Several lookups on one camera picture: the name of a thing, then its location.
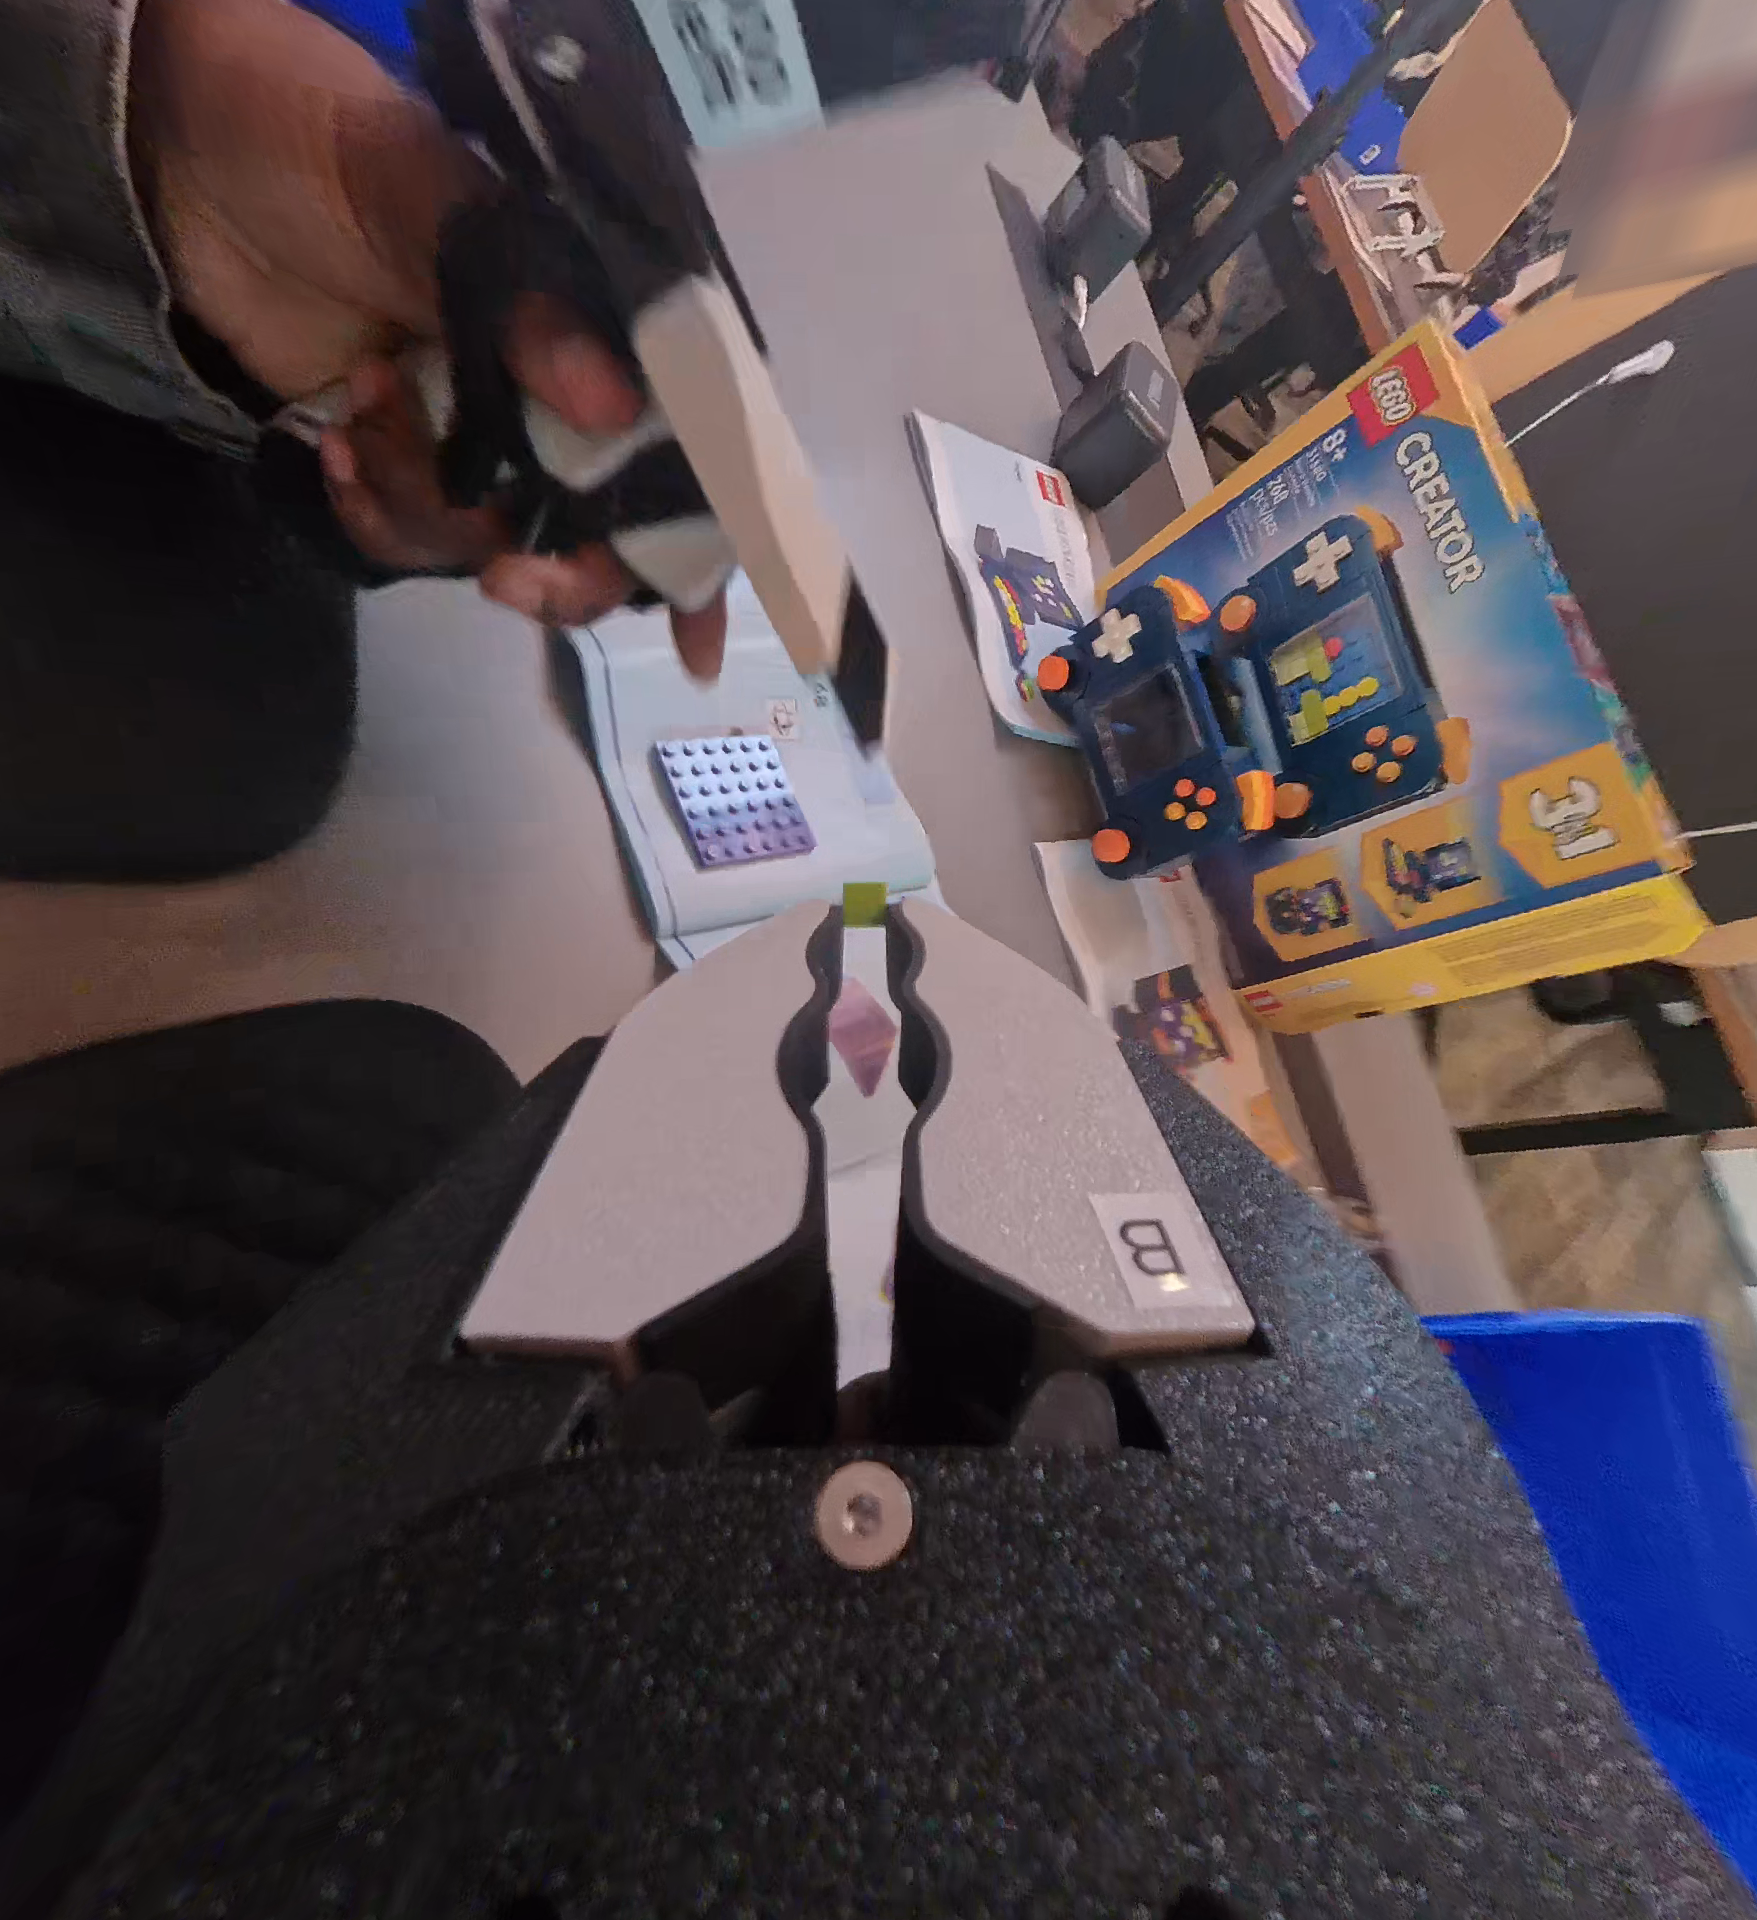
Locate person's left hand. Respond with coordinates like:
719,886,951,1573
143,30,737,687

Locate yellow and blue toy box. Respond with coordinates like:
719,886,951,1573
1091,319,1714,1041

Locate black charger block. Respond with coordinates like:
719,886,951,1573
1046,338,1184,514
1041,135,1153,289

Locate white cable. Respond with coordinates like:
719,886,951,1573
1504,342,1679,449

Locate white instruction booklet dark picture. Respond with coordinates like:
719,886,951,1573
1032,837,1277,1097

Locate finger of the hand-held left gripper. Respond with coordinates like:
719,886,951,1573
631,275,854,679
829,576,892,751

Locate closed pale instruction booklet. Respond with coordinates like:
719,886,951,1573
906,407,1102,746

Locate small lilac brick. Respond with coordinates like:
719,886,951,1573
829,974,902,1099

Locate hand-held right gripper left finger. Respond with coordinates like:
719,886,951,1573
458,900,848,1374

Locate black office chair seat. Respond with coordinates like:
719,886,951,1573
0,995,527,1920

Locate purple studded brick plate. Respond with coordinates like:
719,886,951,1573
650,732,818,874

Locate person's left forearm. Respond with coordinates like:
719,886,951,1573
0,0,275,451

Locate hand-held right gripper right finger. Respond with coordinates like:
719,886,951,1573
885,898,1258,1363

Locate dark blue brick game console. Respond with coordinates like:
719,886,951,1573
1035,582,1283,880

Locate open pale blue instruction booklet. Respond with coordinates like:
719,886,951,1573
562,585,945,976

